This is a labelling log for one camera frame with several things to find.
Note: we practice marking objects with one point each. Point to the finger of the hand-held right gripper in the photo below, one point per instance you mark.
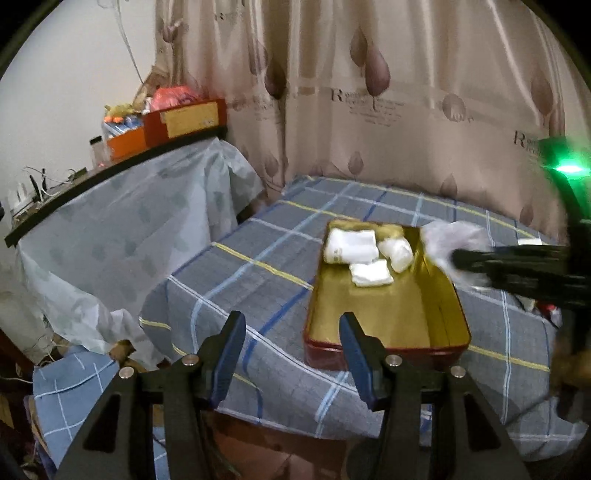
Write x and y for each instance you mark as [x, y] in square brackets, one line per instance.
[540, 288]
[517, 259]

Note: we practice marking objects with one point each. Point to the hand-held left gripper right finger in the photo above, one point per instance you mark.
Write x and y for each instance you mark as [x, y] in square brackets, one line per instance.
[358, 367]

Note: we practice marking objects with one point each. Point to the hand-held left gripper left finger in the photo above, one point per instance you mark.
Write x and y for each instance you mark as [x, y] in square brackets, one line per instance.
[228, 362]

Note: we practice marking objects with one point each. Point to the red tin box gold interior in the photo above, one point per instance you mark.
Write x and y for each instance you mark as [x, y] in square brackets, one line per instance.
[397, 314]

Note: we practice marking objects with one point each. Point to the thin white cloth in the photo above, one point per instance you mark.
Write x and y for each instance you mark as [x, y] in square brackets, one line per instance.
[445, 240]

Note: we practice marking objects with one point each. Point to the grey plaid bed sheet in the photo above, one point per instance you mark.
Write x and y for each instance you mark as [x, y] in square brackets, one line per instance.
[258, 286]

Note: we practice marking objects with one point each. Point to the small white folded cloth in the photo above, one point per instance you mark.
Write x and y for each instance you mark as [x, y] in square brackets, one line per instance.
[371, 273]

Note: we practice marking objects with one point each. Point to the white folded towel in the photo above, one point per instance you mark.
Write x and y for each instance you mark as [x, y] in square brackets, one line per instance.
[350, 247]

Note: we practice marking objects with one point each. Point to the blue plaid cloth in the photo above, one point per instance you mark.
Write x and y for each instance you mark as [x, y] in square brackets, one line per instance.
[64, 397]

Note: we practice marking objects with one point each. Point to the light blue cover cloth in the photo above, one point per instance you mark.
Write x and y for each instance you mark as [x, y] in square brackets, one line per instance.
[115, 230]

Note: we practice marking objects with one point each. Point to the beige leaf print curtain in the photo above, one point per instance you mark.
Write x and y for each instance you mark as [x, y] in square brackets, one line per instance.
[415, 92]

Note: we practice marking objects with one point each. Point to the black edged table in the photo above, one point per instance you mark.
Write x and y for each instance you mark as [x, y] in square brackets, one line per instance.
[115, 166]

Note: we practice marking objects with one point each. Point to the orange box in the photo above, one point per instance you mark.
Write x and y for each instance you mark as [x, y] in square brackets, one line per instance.
[127, 145]

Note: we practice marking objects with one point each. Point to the red cardboard box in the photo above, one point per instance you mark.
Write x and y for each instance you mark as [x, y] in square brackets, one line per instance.
[189, 120]

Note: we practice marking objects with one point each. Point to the clear jar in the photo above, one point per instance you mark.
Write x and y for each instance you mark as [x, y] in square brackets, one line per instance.
[98, 152]

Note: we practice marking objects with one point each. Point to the pack of small bottles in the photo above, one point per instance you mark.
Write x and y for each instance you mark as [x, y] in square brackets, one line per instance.
[122, 124]

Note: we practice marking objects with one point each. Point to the pink plastic bag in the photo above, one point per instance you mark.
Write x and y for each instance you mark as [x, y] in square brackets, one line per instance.
[173, 98]

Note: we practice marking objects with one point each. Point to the yellow plush toy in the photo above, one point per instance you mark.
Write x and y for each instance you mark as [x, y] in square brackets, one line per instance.
[120, 110]

